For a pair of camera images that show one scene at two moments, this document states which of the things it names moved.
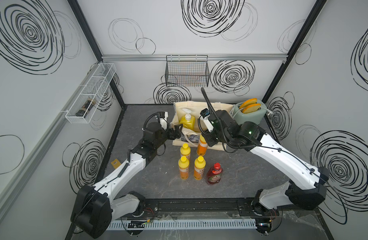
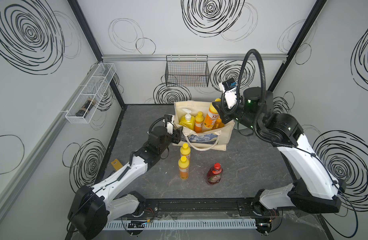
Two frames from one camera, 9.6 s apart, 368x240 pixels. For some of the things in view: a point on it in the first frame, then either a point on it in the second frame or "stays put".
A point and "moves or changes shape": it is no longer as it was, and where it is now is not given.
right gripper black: [206, 136] to [223, 111]
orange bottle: [185, 151] stays put
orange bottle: [183, 164] stays put
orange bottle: [202, 147] to [199, 119]
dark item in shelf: [81, 112] stays put
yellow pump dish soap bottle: [187, 121] stays put
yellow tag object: [116, 163] stays put
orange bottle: [199, 165] moves or changes shape
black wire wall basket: [187, 71] stays put
